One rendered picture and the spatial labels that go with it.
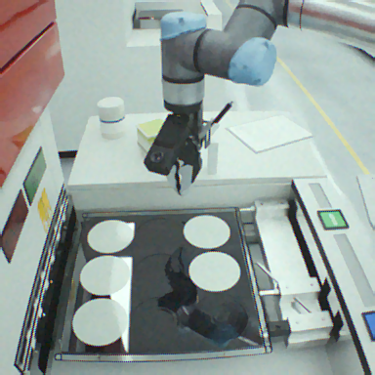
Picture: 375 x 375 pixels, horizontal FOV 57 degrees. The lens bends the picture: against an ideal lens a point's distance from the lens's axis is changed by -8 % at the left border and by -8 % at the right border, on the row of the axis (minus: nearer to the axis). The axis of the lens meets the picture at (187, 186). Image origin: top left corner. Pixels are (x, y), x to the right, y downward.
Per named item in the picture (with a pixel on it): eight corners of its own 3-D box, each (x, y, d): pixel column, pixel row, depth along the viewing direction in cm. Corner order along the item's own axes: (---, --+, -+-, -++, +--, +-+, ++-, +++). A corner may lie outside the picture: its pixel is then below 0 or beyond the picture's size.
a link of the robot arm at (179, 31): (192, 21, 52) (148, 16, 55) (191, 89, 58) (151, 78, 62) (219, 14, 57) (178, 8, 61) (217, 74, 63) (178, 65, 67)
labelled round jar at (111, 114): (100, 140, 99) (95, 108, 93) (103, 127, 104) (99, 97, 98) (125, 139, 99) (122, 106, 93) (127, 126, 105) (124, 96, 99)
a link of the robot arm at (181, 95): (193, 87, 59) (150, 79, 62) (193, 112, 62) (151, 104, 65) (211, 72, 64) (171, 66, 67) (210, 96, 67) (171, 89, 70)
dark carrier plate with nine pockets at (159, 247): (61, 353, 57) (61, 351, 57) (86, 218, 84) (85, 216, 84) (262, 346, 59) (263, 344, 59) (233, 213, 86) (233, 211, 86)
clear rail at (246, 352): (55, 361, 56) (52, 358, 55) (56, 354, 57) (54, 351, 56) (272, 354, 58) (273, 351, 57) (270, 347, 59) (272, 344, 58)
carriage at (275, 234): (285, 350, 62) (289, 343, 61) (251, 217, 91) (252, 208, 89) (325, 345, 63) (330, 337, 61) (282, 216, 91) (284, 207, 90)
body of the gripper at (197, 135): (211, 146, 75) (213, 92, 68) (193, 169, 69) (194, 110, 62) (178, 139, 78) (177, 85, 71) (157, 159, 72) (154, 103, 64)
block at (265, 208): (255, 218, 87) (257, 208, 85) (252, 208, 89) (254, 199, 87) (287, 216, 87) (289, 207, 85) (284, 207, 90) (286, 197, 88)
